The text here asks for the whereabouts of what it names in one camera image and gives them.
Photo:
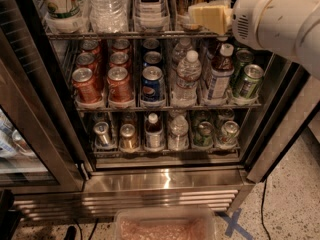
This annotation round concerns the stainless steel fridge base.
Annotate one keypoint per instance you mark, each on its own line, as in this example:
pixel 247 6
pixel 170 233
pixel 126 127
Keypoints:
pixel 221 189

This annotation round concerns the middle left orange soda can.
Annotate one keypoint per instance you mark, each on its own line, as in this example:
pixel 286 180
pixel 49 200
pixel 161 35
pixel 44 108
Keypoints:
pixel 89 60

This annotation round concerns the front iced tea bottle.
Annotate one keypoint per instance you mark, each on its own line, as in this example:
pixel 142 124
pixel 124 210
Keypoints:
pixel 221 70

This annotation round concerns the clear plastic bin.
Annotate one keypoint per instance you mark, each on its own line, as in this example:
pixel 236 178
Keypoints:
pixel 165 223

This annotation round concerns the bottom wire shelf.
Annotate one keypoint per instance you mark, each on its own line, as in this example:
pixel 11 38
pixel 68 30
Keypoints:
pixel 141 152

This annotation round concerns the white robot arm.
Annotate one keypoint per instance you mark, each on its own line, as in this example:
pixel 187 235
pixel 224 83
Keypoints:
pixel 288 28

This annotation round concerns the silver can bottom shelf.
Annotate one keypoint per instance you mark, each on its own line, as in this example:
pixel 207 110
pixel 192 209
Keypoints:
pixel 101 129

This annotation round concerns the gold can bottom shelf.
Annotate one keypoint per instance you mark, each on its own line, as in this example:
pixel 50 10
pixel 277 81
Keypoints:
pixel 128 137

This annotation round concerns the front water bottle middle shelf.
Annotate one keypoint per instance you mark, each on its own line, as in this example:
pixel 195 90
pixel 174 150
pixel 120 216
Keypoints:
pixel 186 81

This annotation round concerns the blue tape cross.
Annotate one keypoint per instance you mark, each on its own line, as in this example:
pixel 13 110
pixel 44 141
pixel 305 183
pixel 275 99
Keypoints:
pixel 232 224

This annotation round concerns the middle blue pepsi can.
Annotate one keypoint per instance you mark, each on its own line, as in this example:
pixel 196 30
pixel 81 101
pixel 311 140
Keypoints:
pixel 152 58

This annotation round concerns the front left orange soda can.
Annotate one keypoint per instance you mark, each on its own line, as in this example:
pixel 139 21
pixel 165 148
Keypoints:
pixel 84 81

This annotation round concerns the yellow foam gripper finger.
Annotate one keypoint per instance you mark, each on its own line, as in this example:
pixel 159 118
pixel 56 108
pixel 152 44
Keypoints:
pixel 214 15

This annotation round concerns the water bottle bottom shelf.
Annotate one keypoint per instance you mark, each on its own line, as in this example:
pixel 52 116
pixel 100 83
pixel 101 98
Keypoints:
pixel 178 134

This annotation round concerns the white green can bottom shelf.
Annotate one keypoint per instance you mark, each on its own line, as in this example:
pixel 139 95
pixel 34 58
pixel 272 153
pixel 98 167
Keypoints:
pixel 227 135

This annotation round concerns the front green soda can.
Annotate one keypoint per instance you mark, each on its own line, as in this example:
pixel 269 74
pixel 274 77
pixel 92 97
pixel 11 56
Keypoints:
pixel 248 81

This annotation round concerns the open fridge door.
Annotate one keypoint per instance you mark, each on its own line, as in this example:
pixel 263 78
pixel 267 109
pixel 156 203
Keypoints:
pixel 299 114

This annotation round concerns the rear water bottle middle shelf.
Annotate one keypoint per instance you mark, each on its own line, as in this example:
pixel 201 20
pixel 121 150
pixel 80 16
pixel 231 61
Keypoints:
pixel 180 50

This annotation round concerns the white label tea bottle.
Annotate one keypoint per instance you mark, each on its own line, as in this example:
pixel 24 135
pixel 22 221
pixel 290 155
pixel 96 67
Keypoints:
pixel 150 8

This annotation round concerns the left glass fridge door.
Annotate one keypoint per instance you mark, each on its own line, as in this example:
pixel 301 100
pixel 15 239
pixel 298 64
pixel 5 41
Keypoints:
pixel 30 76

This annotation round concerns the rear left orange soda can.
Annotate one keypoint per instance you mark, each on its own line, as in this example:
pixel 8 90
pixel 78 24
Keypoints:
pixel 92 46

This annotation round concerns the front blue pepsi can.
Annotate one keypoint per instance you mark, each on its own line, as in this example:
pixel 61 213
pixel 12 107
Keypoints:
pixel 152 84

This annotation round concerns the clear water bottle top shelf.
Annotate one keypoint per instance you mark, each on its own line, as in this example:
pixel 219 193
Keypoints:
pixel 108 16

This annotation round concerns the rear green soda can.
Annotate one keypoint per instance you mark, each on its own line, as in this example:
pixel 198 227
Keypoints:
pixel 241 58

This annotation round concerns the middle wire shelf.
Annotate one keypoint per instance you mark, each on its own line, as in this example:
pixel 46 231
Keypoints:
pixel 169 108

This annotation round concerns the orange soda can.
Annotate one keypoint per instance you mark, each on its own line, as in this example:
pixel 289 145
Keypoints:
pixel 92 46
pixel 84 81
pixel 89 60
pixel 120 59
pixel 121 45
pixel 119 81

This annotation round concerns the rear blue pepsi can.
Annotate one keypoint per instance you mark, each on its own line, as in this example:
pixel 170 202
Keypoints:
pixel 151 44

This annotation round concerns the green soda can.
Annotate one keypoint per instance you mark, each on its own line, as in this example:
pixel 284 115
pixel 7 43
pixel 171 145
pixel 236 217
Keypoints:
pixel 248 81
pixel 241 58

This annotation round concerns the small tea bottle bottom shelf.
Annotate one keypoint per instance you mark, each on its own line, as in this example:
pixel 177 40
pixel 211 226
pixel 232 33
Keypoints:
pixel 153 131

